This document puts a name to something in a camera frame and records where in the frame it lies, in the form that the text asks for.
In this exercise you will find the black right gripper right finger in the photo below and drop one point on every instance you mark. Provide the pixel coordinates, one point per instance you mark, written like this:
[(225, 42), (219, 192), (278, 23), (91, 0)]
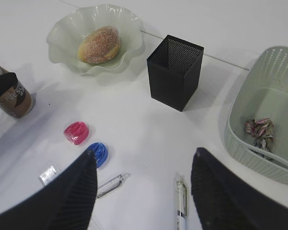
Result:
[(225, 202)]

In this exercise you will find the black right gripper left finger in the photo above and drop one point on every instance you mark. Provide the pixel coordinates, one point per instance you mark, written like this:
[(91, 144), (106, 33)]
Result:
[(66, 203)]

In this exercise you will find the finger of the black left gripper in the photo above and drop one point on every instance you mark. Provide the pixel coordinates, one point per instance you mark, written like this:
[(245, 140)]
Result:
[(7, 80)]

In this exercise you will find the brown Nescafe coffee bottle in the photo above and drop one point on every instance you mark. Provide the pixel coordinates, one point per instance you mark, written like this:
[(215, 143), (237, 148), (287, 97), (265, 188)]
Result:
[(17, 101)]

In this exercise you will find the blue pencil sharpener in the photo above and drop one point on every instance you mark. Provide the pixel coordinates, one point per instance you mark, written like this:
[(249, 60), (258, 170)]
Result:
[(100, 151)]

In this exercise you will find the large paper ball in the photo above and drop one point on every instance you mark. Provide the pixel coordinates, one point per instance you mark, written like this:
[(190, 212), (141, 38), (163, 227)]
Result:
[(259, 128)]

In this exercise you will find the sugared bread loaf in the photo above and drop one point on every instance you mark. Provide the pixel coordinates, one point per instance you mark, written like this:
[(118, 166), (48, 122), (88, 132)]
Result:
[(100, 46)]

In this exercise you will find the small paper ball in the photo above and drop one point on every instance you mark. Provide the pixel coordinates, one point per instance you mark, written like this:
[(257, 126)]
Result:
[(264, 144)]

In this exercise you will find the cream ballpoint pen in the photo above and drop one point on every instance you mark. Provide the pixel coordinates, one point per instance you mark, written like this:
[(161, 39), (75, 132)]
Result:
[(181, 203)]

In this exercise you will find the pink pencil sharpener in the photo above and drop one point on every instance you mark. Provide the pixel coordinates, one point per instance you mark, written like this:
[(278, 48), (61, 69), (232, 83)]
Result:
[(77, 132)]

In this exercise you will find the green wavy glass plate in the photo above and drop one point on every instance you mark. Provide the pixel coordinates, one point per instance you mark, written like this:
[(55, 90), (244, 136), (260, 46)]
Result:
[(67, 34)]

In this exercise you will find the green plastic woven basket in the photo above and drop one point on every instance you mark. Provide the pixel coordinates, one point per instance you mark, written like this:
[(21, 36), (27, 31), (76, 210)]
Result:
[(264, 94)]

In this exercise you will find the black mesh pen holder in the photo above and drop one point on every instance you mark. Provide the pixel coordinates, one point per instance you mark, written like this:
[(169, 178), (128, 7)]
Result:
[(174, 70)]

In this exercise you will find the clear plastic ruler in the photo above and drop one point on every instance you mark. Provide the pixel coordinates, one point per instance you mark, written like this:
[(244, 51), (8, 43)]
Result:
[(49, 174)]

